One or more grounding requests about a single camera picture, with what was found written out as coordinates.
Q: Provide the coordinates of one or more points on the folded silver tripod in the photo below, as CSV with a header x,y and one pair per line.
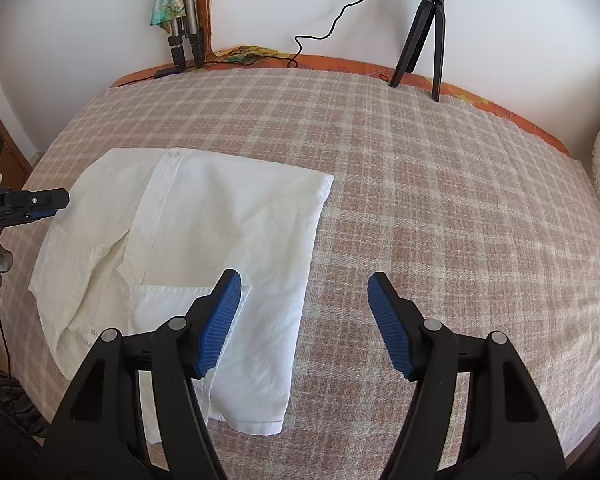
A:
x,y
190,5

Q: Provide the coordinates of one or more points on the white shirt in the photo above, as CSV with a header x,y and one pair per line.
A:
x,y
230,210

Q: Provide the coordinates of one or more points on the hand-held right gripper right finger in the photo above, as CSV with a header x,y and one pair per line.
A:
x,y
390,325

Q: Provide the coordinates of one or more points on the black mini tripod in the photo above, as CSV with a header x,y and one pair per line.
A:
x,y
432,5

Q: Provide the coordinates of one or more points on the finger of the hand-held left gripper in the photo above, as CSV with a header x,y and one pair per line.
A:
x,y
40,200

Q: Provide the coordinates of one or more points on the wooden furniture panel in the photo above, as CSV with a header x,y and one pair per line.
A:
x,y
10,145

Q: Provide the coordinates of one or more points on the pink checked blanket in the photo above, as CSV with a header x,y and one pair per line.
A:
x,y
430,210

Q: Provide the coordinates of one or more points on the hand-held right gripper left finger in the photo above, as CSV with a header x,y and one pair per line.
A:
x,y
220,325

